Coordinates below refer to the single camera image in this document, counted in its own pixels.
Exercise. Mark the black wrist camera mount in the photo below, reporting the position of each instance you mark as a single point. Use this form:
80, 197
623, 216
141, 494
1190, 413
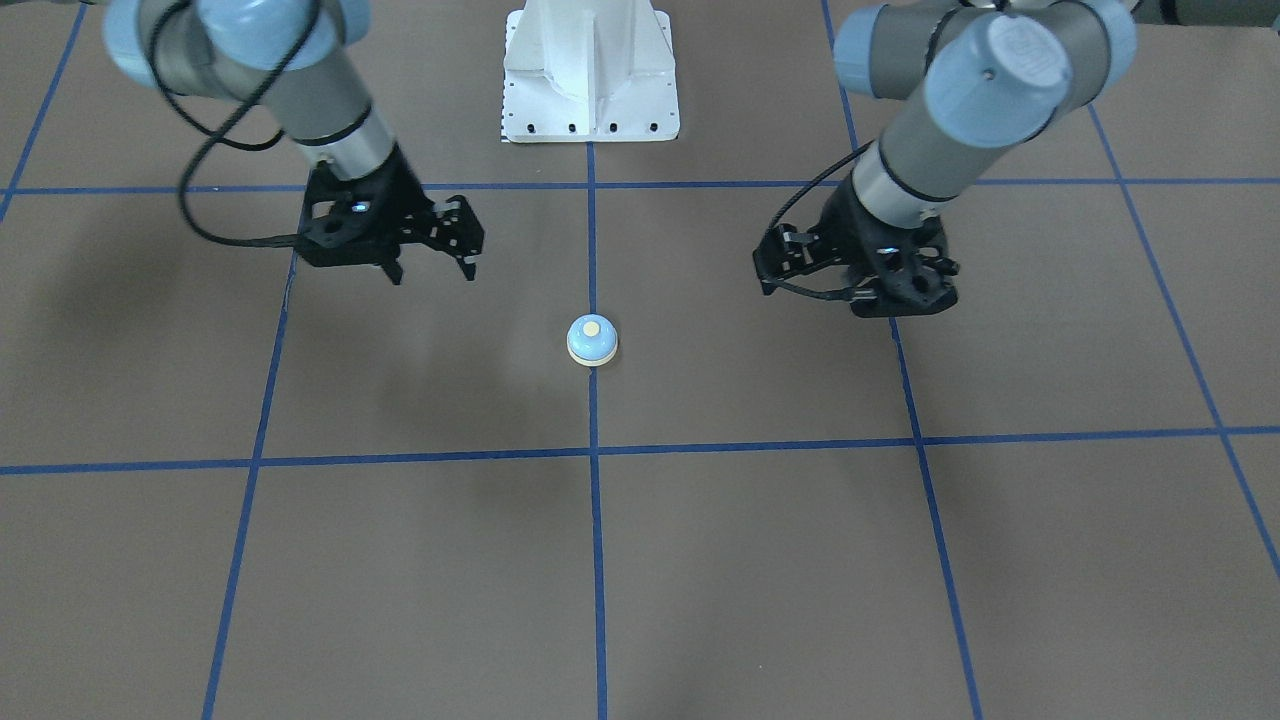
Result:
340, 221
916, 280

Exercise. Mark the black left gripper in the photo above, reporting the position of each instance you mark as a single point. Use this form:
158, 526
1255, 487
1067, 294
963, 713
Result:
842, 232

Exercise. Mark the white pedestal column with base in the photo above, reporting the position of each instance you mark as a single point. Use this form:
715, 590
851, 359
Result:
589, 72

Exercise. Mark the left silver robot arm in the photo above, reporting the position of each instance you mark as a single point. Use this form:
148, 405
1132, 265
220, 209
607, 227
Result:
974, 82

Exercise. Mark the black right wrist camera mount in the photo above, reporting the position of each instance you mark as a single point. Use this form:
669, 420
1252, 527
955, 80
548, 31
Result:
340, 221

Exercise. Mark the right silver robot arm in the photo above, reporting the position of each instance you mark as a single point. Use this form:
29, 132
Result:
213, 61

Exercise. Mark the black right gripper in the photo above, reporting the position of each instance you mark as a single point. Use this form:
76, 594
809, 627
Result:
403, 196

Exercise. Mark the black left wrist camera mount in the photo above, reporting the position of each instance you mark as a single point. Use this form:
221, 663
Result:
916, 280

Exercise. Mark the brown paper table mat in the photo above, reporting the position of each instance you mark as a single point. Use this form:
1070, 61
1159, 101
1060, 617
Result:
238, 487

